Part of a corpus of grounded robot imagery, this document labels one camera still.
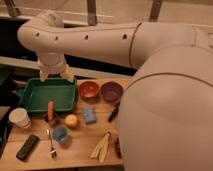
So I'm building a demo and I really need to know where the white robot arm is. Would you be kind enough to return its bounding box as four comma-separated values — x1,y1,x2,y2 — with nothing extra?
17,11,213,171

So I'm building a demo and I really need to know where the green plastic tray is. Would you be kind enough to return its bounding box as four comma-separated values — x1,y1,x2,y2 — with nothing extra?
18,78,77,115

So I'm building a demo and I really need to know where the black marker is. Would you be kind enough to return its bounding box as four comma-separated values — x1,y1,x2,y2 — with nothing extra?
108,104,120,122

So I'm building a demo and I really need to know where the metal fork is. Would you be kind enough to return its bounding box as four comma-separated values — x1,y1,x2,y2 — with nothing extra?
46,129,57,159

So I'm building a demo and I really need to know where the yellow red apple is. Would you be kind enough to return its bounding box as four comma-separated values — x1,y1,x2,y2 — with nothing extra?
65,114,78,129

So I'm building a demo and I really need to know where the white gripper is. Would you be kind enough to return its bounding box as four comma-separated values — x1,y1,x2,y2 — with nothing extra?
37,53,74,82

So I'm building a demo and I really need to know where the small dark metal cup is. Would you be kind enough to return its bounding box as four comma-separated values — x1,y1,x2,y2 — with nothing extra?
43,114,58,127

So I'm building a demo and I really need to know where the purple bowl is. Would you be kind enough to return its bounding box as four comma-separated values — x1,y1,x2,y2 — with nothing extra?
101,82,123,102

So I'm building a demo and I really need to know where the black rectangular block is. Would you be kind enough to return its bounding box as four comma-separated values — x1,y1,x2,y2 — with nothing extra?
16,135,40,161

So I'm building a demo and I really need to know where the orange bowl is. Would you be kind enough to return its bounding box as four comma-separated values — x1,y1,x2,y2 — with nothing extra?
78,81,99,100

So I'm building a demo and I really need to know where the white paper cup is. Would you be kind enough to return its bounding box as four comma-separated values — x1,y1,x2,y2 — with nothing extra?
9,108,31,128

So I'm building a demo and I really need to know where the bunch of red grapes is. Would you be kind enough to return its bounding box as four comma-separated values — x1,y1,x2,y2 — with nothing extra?
114,138,122,159

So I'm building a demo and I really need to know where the blue cup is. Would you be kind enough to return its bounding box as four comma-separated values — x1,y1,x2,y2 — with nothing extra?
52,126,68,144

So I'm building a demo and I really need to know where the blue sponge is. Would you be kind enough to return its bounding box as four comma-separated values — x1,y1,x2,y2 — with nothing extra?
83,106,96,124

